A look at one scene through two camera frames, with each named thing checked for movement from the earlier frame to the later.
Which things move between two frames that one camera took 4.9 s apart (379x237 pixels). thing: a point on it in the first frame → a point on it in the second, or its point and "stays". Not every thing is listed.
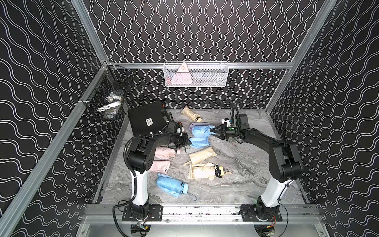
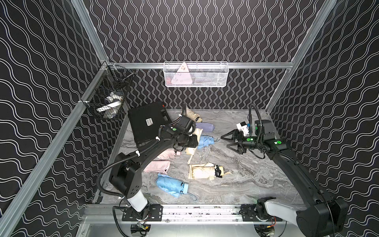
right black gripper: x=220 y=127 → x=234 y=135
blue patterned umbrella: x=202 y=131 → x=205 y=140
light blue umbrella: x=172 y=186 stays
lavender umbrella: x=198 y=124 stays
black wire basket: x=106 y=99 stays
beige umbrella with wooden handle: x=206 y=170 stays
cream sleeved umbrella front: x=202 y=155 → x=191 y=151
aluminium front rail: x=96 y=214 stays
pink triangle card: x=182 y=76 stays
